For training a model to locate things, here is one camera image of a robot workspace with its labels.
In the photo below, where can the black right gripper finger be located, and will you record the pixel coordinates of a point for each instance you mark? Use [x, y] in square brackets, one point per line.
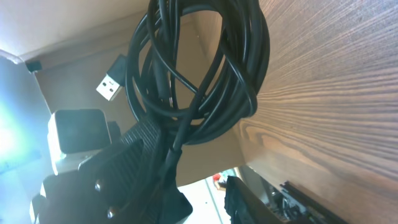
[242, 205]

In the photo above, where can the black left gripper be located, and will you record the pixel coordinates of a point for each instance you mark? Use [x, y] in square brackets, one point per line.
[120, 184]

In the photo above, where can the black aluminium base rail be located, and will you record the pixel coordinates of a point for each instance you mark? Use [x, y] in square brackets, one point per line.
[293, 206]

